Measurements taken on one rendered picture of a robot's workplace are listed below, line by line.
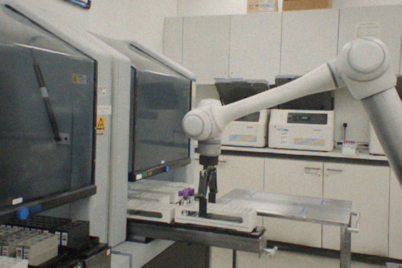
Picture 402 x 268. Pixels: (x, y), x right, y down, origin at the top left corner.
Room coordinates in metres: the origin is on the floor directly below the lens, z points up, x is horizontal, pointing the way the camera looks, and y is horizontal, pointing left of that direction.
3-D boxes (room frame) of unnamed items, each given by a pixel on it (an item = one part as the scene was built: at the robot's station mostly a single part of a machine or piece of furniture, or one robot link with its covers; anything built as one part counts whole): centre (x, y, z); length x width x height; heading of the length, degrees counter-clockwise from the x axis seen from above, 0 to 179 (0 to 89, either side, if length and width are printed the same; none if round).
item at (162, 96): (2.00, 0.40, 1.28); 0.61 x 0.51 x 0.63; 161
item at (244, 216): (1.60, -0.06, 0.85); 0.30 x 0.10 x 0.06; 71
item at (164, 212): (1.70, 0.24, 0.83); 0.30 x 0.10 x 0.06; 71
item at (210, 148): (1.61, -0.03, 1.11); 0.09 x 0.09 x 0.06
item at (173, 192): (2.03, 0.24, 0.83); 0.30 x 0.10 x 0.06; 71
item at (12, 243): (1.21, 0.50, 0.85); 0.12 x 0.02 x 0.06; 160
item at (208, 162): (1.61, -0.03, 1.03); 0.08 x 0.07 x 0.09; 161
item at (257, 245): (1.64, 0.07, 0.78); 0.73 x 0.14 x 0.09; 71
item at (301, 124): (4.04, -0.95, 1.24); 0.62 x 0.56 x 0.69; 161
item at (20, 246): (1.19, 0.46, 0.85); 0.12 x 0.02 x 0.06; 160
